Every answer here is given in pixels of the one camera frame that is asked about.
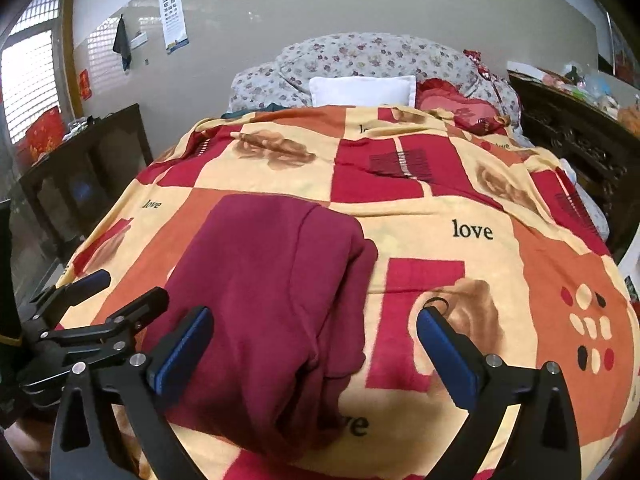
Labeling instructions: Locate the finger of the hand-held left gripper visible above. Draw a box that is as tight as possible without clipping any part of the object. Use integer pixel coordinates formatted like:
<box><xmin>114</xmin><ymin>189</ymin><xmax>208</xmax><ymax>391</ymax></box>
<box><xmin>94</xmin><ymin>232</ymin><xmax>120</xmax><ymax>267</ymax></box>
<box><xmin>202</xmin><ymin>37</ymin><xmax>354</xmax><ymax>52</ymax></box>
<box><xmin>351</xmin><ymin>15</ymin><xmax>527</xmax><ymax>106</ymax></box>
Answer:
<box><xmin>42</xmin><ymin>287</ymin><xmax>171</xmax><ymax>358</ymax></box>
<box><xmin>27</xmin><ymin>268</ymin><xmax>112</xmax><ymax>323</ymax></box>

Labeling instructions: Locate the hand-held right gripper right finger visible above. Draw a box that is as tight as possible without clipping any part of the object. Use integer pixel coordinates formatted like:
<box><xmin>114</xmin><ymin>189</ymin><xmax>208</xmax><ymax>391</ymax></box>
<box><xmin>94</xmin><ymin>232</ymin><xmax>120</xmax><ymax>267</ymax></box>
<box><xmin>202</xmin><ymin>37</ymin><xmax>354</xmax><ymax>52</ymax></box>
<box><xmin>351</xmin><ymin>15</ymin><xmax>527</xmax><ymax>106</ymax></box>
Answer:
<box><xmin>416</xmin><ymin>308</ymin><xmax>583</xmax><ymax>480</ymax></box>

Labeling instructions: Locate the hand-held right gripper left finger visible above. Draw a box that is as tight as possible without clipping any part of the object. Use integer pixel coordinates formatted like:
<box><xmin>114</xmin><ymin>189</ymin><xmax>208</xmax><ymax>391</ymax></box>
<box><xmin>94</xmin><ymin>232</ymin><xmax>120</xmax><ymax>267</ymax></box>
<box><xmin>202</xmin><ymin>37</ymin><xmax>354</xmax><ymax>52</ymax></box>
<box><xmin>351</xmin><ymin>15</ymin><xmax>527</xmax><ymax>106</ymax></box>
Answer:
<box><xmin>50</xmin><ymin>306</ymin><xmax>215</xmax><ymax>480</ymax></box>

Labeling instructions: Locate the maroon shirt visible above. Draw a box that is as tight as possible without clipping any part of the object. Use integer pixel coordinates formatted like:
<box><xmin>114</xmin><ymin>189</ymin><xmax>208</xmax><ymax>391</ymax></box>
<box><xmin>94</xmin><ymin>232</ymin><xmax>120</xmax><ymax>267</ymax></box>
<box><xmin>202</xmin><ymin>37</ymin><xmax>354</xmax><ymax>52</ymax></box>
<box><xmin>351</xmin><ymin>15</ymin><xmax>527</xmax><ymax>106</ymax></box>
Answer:
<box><xmin>142</xmin><ymin>194</ymin><xmax>379</xmax><ymax>463</ymax></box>

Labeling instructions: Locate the dark wooden cabinet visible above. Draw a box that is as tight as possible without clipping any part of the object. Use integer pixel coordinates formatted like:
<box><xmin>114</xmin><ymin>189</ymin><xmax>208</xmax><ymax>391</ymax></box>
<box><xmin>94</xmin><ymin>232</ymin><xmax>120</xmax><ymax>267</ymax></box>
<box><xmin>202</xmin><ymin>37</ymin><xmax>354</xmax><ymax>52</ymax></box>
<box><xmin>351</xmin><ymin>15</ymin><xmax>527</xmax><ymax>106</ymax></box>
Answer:
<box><xmin>17</xmin><ymin>103</ymin><xmax>153</xmax><ymax>261</ymax></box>

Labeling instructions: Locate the red and yellow printed blanket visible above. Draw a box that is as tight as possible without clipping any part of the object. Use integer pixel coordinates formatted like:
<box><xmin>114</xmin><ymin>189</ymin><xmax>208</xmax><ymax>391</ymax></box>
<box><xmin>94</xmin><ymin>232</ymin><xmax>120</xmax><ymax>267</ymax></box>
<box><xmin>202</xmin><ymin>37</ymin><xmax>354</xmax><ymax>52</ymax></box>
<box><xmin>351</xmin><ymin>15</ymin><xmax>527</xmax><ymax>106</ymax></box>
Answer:
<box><xmin>30</xmin><ymin>105</ymin><xmax>636</xmax><ymax>480</ymax></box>

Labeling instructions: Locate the red box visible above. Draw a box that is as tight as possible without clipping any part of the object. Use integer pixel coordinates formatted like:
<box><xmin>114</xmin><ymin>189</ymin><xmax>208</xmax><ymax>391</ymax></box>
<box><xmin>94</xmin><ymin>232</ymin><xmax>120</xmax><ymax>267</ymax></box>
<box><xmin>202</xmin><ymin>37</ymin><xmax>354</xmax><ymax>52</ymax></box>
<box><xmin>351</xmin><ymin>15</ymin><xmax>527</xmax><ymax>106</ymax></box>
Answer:
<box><xmin>25</xmin><ymin>109</ymin><xmax>65</xmax><ymax>161</ymax></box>

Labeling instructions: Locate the clutter of small things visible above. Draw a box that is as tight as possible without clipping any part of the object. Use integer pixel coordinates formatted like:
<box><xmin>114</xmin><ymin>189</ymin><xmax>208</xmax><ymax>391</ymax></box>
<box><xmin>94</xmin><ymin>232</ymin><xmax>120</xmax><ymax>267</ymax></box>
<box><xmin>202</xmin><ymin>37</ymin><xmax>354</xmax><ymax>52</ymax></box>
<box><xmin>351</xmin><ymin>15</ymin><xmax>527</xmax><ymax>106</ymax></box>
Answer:
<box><xmin>62</xmin><ymin>116</ymin><xmax>108</xmax><ymax>141</ymax></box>

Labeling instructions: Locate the white bed sheet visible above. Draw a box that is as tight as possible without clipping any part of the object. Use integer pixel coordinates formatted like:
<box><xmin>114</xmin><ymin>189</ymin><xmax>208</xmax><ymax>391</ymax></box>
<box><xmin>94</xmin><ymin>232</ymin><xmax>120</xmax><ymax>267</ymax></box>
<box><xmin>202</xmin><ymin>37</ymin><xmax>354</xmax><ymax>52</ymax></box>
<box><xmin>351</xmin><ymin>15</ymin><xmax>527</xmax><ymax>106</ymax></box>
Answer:
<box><xmin>560</xmin><ymin>159</ymin><xmax>608</xmax><ymax>238</ymax></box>

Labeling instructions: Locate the window with blinds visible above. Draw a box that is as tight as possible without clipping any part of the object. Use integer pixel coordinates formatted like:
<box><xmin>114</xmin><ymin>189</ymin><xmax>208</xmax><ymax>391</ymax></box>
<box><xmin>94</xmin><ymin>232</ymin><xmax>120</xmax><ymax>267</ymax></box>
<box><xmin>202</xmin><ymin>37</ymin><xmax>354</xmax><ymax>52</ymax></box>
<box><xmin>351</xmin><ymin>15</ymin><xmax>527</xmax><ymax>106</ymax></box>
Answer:
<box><xmin>0</xmin><ymin>0</ymin><xmax>68</xmax><ymax>146</ymax></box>

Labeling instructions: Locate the teal cloth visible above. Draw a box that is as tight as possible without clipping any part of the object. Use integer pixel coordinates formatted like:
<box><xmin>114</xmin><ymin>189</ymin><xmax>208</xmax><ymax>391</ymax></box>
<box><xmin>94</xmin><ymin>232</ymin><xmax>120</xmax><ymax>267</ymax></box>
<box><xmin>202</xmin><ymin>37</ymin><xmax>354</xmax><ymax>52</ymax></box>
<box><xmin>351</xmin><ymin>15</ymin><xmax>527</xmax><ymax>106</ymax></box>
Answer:
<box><xmin>220</xmin><ymin>102</ymin><xmax>291</xmax><ymax>120</ymax></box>

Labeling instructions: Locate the dark hanging cloth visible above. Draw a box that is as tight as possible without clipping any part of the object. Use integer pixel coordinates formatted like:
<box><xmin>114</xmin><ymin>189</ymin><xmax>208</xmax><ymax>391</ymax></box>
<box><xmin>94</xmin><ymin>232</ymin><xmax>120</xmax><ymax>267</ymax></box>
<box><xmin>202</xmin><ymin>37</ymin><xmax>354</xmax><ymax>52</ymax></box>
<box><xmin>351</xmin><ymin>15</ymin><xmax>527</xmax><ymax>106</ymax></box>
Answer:
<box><xmin>112</xmin><ymin>15</ymin><xmax>133</xmax><ymax>72</ymax></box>

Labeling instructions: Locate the red cushion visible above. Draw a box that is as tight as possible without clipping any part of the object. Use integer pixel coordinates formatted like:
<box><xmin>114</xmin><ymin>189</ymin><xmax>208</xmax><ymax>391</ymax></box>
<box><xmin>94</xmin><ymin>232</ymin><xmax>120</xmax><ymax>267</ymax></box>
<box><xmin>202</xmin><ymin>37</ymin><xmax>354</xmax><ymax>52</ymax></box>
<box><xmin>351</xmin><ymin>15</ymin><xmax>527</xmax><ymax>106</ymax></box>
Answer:
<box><xmin>416</xmin><ymin>80</ymin><xmax>511</xmax><ymax>136</ymax></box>

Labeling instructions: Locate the carved dark wooden sideboard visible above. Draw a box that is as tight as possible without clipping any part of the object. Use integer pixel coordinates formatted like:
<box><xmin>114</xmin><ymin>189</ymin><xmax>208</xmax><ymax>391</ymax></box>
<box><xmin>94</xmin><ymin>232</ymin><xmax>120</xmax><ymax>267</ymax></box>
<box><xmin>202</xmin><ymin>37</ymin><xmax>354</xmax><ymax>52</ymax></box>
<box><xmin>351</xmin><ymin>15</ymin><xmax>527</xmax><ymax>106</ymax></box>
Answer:
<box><xmin>507</xmin><ymin>72</ymin><xmax>640</xmax><ymax>261</ymax></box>

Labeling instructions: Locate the white pillow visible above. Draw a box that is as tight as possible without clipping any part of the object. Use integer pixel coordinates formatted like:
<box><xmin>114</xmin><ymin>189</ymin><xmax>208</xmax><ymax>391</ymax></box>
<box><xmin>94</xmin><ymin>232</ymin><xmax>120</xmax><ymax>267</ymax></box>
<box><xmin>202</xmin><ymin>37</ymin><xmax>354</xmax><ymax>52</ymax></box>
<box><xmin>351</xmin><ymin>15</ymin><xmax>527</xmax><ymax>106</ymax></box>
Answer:
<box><xmin>308</xmin><ymin>75</ymin><xmax>417</xmax><ymax>108</ymax></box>

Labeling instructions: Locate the eye chart poster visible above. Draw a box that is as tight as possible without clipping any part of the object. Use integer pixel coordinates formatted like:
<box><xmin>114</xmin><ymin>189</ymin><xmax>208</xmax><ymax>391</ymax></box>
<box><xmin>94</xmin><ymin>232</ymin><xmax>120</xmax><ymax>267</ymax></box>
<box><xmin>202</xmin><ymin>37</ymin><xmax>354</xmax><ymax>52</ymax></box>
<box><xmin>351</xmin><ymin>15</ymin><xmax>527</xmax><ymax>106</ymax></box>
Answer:
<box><xmin>157</xmin><ymin>0</ymin><xmax>191</xmax><ymax>56</ymax></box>

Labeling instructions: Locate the pile of toys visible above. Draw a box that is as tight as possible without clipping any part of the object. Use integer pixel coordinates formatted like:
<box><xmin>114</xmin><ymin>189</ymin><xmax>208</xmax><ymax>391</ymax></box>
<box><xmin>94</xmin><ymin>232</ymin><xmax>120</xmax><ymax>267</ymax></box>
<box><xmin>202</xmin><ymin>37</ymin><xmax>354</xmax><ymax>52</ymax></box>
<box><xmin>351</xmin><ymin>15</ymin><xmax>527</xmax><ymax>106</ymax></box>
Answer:
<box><xmin>560</xmin><ymin>62</ymin><xmax>640</xmax><ymax>123</ymax></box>

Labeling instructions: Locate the floral quilt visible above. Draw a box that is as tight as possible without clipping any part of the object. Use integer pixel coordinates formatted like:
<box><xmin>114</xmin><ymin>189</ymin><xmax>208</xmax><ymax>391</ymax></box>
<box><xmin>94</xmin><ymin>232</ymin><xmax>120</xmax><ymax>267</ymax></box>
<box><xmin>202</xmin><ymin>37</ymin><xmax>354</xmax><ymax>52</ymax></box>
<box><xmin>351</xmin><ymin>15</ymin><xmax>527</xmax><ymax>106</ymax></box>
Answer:
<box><xmin>227</xmin><ymin>32</ymin><xmax>523</xmax><ymax>133</ymax></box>

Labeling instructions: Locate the framed wall picture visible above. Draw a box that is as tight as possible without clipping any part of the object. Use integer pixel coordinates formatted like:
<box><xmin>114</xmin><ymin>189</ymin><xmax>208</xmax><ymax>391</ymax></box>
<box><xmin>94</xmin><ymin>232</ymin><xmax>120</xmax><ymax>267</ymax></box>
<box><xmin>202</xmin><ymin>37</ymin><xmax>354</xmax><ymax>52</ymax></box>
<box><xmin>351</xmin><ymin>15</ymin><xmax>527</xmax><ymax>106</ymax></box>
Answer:
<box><xmin>595</xmin><ymin>5</ymin><xmax>640</xmax><ymax>78</ymax></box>

